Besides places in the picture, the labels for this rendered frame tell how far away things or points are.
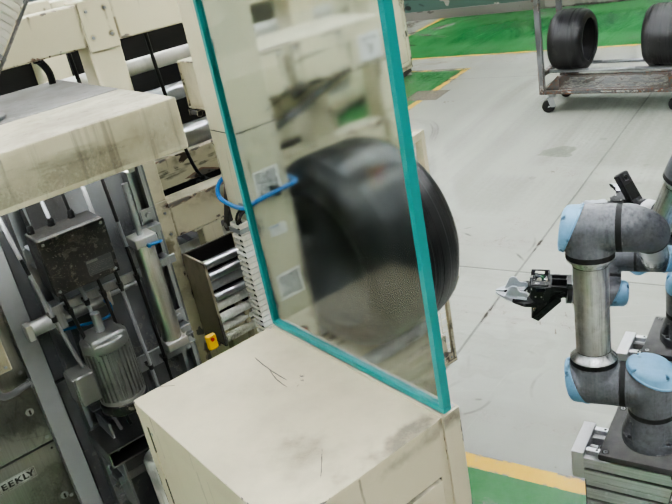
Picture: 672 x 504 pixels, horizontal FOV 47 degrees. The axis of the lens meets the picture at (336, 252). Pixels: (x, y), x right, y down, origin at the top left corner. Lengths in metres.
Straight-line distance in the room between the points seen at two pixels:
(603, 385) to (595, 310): 0.20
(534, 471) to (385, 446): 1.87
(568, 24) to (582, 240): 5.54
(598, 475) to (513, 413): 1.26
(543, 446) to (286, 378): 1.88
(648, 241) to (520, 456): 1.55
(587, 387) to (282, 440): 0.93
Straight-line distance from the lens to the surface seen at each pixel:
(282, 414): 1.48
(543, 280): 2.27
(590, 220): 1.89
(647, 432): 2.13
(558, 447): 3.29
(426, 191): 2.10
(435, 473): 1.44
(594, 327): 2.00
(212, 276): 2.40
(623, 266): 2.29
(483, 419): 3.45
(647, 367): 2.06
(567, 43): 7.30
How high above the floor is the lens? 2.11
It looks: 24 degrees down
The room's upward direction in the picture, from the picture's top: 11 degrees counter-clockwise
